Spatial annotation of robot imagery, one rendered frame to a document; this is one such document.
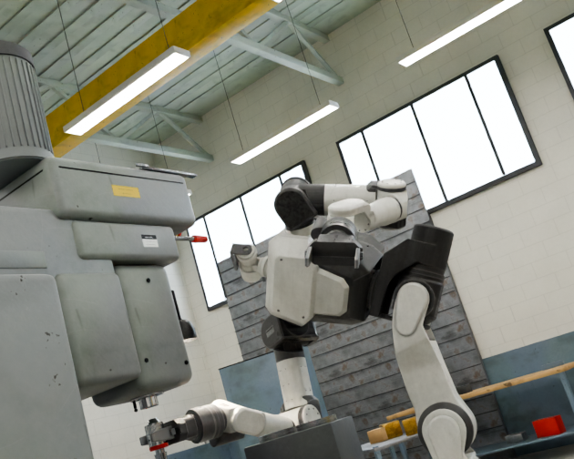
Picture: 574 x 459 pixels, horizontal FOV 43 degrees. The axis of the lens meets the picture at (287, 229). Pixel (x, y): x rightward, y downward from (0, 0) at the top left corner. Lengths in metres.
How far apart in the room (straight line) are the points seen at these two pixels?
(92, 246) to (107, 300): 0.14
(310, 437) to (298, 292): 0.58
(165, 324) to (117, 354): 0.20
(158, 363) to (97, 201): 0.42
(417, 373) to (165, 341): 0.67
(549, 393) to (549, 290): 1.20
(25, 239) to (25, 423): 0.45
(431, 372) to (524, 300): 7.25
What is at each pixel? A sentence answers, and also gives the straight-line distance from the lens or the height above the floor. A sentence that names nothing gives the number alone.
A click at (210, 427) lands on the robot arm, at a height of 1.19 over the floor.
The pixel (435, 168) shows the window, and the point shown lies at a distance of 9.60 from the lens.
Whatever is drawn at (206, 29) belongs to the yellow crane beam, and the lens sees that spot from 7.16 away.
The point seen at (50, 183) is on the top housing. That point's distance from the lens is 1.77.
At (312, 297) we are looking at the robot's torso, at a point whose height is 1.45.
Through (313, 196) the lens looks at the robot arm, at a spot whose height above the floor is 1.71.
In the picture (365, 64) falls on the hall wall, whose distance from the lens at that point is 10.46.
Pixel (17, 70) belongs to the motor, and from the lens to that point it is 1.92.
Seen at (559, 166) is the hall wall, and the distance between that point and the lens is 9.17.
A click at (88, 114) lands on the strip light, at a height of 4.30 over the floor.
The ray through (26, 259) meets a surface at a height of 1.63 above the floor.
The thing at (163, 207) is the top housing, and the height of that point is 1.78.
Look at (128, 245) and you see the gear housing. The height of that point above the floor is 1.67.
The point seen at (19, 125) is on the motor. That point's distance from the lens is 1.84.
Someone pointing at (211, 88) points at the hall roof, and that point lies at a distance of 11.30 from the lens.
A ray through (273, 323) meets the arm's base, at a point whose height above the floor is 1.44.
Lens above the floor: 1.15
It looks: 14 degrees up
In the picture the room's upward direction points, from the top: 17 degrees counter-clockwise
